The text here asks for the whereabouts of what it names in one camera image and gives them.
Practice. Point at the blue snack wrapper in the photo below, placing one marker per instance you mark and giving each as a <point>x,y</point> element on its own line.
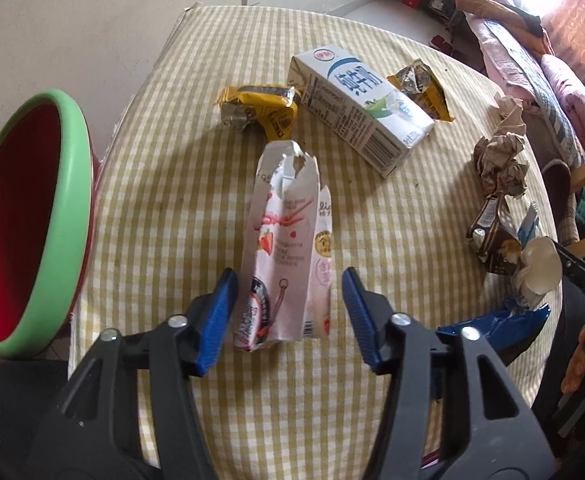
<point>487,330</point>

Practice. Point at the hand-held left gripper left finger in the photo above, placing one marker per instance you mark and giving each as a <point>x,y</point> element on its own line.
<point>217,320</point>

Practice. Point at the crushed brown drink carton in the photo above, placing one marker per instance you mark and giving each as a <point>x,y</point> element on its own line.
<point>492,240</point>

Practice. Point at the person's right hand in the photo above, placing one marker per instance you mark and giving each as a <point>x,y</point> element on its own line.
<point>575,365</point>

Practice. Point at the torn pink drink carton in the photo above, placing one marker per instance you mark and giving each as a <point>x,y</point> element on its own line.
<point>282,240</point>

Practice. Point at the yellow checked tablecloth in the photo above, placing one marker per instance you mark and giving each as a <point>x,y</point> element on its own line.
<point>172,210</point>

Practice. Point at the brown cushion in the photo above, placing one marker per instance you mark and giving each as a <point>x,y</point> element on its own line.
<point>557,195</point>

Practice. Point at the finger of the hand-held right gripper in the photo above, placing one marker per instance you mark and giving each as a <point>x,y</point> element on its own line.
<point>580,270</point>

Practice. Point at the light crumpled paper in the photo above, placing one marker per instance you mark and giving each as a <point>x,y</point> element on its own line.
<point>510,112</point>

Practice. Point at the white paper cup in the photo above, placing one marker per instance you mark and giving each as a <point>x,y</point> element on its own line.
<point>537,265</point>

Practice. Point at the dark cloth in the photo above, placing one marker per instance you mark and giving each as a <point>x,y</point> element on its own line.
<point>522,19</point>

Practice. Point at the yellow black snack wrapper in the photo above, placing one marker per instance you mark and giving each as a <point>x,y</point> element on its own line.
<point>422,87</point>

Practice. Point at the red bin with green rim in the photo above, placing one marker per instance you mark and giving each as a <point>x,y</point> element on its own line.
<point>22,210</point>

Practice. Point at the sofa with pink cover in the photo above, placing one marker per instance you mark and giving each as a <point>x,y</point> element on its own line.
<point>527,70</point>

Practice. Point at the white blue milk carton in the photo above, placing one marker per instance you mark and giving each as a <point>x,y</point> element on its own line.
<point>352,105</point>

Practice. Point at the small blue white wrapper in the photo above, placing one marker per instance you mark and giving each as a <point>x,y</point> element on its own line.
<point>530,225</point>

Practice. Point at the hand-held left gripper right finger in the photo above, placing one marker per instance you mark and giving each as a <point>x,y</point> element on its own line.
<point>360,315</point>

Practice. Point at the red slippers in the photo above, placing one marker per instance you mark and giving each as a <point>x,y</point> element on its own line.
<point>441,45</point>

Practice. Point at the brown crumpled paper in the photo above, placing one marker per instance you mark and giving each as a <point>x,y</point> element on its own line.
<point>500,165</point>

